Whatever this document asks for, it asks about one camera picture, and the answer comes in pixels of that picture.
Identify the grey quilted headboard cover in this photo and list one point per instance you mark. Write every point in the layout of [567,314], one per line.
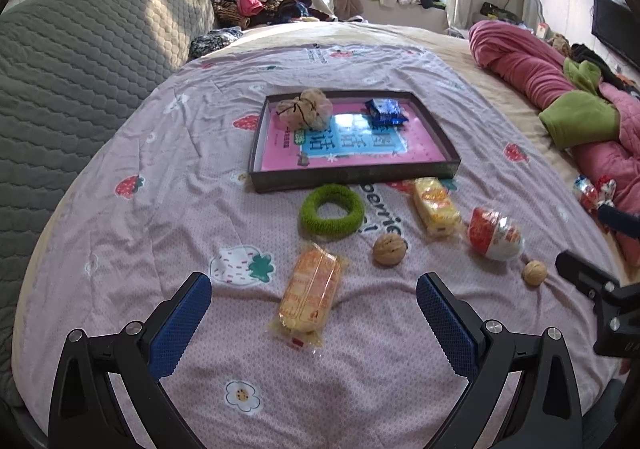
[75,79]

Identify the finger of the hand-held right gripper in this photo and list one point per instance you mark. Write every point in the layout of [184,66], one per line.
[580,271]
[617,218]

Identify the small walnut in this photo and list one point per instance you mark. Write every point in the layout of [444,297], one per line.
[535,273]

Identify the green fleece cloth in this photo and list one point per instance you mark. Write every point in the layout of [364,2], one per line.
[580,119]

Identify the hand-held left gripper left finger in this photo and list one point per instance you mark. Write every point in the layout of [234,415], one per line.
[180,329]

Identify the pink quilted cloth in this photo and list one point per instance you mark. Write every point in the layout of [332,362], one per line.
[520,64]

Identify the red white shiny wrapper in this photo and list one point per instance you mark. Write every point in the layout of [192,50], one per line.
[595,191]

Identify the small yellow snack packet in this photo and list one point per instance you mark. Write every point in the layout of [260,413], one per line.
[435,206]

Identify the beige mesh scrunchie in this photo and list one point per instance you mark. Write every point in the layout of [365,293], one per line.
[310,105]

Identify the large yellow snack packet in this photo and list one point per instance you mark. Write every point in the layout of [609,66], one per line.
[310,289]

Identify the dark shallow cardboard box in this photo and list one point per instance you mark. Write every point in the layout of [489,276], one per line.
[350,180]

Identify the red white egg-shaped packet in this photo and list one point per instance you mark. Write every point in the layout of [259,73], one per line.
[495,236]

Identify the dark patterned cloth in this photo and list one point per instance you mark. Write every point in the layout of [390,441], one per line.
[215,41]

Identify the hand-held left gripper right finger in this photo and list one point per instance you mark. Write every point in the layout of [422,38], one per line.
[445,324]

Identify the black flat television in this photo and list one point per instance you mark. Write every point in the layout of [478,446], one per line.
[615,26]

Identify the black yellow bag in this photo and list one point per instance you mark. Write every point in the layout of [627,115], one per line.
[495,10]

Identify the large walnut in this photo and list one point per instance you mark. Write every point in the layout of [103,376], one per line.
[390,251]

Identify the blue snack packet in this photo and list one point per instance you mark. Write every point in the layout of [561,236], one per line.
[385,111]

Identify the dark clothes heap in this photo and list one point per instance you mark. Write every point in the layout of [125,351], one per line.
[592,56]

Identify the green fuzzy scrunchie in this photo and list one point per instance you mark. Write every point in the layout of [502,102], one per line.
[309,220]

